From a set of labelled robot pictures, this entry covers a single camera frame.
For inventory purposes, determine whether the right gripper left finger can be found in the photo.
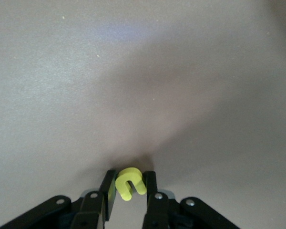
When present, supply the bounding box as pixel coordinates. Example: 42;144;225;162
0;169;117;229

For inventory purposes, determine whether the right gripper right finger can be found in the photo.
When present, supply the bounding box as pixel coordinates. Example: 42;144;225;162
142;171;241;229

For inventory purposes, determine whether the yellow foam letter u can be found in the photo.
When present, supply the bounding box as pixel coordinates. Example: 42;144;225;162
114;167;147;201

